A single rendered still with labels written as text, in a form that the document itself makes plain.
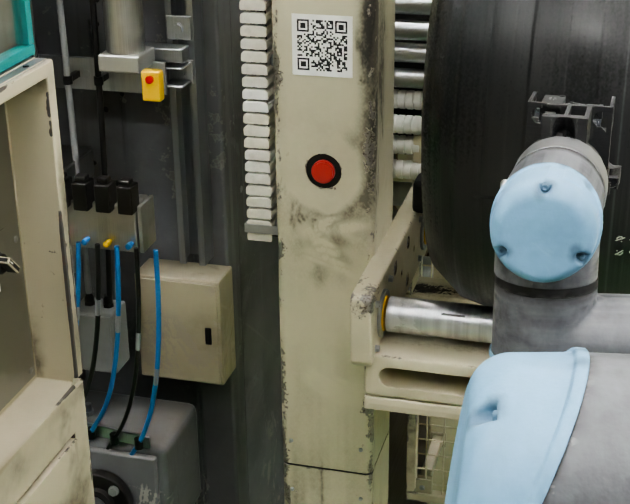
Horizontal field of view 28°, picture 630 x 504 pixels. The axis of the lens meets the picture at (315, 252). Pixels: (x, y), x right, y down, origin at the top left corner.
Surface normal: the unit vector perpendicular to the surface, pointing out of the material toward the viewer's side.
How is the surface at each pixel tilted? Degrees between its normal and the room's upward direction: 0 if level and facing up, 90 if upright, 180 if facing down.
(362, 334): 90
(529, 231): 84
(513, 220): 84
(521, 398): 20
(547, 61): 71
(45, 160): 90
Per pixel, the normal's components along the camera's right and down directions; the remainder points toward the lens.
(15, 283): 0.96, 0.10
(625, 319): -0.05, -0.56
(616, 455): -0.08, -0.35
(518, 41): -0.25, 0.00
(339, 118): -0.26, 0.39
